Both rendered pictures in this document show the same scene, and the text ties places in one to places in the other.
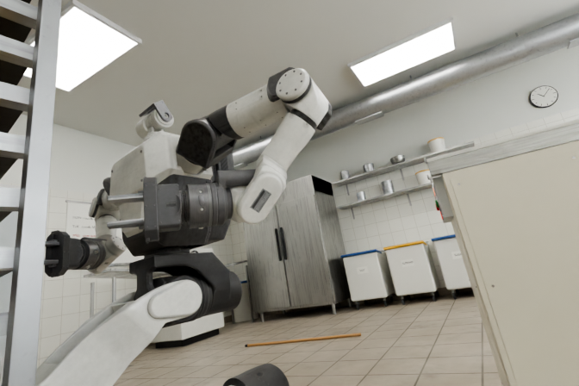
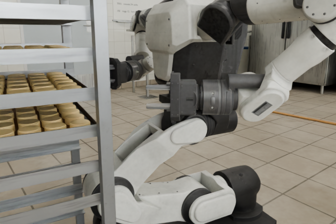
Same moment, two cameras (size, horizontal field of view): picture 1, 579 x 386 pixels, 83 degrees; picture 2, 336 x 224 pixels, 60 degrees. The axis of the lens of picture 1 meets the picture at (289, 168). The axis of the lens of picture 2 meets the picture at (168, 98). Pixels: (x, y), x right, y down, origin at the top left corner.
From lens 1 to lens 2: 32 cm
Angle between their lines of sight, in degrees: 39
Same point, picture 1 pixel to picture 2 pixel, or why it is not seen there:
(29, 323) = (109, 170)
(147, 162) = (173, 31)
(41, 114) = (100, 33)
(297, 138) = (312, 60)
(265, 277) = (265, 50)
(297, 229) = not seen: hidden behind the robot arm
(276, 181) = (279, 97)
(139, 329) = (165, 149)
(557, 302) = not seen: outside the picture
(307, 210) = not seen: outside the picture
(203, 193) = (215, 95)
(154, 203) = (177, 98)
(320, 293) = (312, 74)
